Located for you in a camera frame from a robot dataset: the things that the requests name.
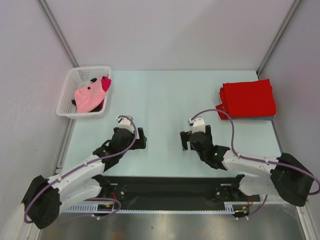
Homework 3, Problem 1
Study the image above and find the red t shirt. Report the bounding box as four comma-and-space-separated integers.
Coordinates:
215, 83, 232, 120
216, 79, 277, 118

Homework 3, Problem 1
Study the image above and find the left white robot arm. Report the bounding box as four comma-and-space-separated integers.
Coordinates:
21, 127, 147, 229

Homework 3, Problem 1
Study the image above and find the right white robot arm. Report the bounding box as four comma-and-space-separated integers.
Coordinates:
180, 125, 315, 207

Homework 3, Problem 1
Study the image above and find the red folded t shirt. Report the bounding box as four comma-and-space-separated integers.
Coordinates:
215, 83, 232, 120

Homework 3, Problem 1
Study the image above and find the pink t shirt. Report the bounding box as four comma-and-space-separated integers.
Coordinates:
71, 75, 112, 113

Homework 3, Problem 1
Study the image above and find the grey folded t shirt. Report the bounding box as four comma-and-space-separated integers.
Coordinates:
232, 115, 274, 121

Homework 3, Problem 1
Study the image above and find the white plastic laundry basket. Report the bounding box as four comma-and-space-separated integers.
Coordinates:
56, 65, 112, 120

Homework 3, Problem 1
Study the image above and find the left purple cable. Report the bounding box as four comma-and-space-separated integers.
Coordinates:
22, 114, 138, 225

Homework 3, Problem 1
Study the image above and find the purple cable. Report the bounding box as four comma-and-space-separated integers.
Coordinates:
22, 114, 138, 225
189, 109, 320, 220

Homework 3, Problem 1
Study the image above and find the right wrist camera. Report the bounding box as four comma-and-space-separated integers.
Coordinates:
188, 117, 206, 134

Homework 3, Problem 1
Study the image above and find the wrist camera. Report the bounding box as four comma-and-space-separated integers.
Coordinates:
116, 115, 135, 133
188, 117, 206, 134

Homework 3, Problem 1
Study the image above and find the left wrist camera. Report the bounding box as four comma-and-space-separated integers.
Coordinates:
116, 115, 135, 133

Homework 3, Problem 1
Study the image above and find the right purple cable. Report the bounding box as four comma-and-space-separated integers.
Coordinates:
189, 109, 320, 220

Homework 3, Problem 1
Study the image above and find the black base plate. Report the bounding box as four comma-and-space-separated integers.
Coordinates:
94, 174, 261, 210

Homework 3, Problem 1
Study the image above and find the grey slotted cable duct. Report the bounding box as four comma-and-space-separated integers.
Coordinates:
62, 202, 249, 215

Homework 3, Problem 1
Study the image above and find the right aluminium corner post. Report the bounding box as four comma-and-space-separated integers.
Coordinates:
255, 0, 304, 79

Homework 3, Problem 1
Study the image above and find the aluminium corner post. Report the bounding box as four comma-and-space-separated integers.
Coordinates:
36, 0, 79, 68
255, 0, 304, 79

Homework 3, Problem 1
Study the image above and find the left aluminium corner post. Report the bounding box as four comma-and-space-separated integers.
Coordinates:
36, 0, 79, 68

